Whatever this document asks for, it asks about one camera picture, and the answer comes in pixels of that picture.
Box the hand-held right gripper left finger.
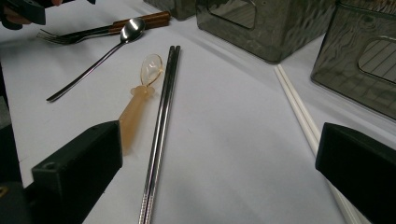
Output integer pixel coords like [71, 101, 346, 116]
[31, 120, 123, 224]

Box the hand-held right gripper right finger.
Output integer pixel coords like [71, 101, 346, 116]
[315, 121, 396, 224]

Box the wooden handled knife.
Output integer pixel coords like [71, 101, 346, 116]
[35, 18, 172, 46]

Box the amber translucent plastic spoon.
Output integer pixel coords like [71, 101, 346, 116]
[119, 53, 164, 156]

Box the white chopstick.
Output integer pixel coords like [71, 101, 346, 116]
[274, 65, 359, 224]
[277, 63, 372, 224]

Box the steel chopstick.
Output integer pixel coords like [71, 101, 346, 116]
[144, 45, 182, 224]
[137, 45, 176, 224]

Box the steel spoon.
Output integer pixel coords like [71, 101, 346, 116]
[46, 17, 147, 103]

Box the knife with wooden handle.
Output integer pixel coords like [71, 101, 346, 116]
[62, 10, 172, 37]

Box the smoky plastic bin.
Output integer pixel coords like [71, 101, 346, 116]
[195, 0, 338, 64]
[143, 0, 198, 21]
[310, 0, 396, 121]

